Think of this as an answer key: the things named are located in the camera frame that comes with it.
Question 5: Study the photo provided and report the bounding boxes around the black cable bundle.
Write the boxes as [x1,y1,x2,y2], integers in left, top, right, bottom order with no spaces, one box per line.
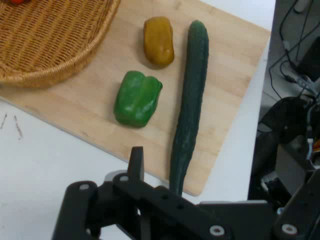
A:
[268,0,320,101]

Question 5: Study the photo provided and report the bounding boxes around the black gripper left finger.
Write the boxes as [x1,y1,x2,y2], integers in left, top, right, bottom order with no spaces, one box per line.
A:
[51,146,232,240]

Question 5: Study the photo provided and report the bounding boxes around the yellow bell pepper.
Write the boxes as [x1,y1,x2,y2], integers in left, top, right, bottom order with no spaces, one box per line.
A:
[143,16,175,67]

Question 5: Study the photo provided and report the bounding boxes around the green bell pepper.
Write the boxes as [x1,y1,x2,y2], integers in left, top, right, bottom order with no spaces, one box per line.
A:
[113,70,164,129]

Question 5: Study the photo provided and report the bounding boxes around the wooden cutting board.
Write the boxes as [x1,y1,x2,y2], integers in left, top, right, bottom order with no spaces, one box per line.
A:
[0,0,272,197]

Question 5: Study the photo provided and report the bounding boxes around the long dark green cucumber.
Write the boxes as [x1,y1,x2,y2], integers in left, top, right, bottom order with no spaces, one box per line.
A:
[169,19,210,197]

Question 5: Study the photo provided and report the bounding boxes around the woven wicker basket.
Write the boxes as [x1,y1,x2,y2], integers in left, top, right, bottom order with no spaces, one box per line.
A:
[0,0,122,89]

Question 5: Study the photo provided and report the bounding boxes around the black box device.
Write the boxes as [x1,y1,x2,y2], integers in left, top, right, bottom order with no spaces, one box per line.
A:
[297,36,320,81]

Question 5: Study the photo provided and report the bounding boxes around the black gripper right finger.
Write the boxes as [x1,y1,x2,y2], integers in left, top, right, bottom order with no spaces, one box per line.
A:
[272,169,320,240]

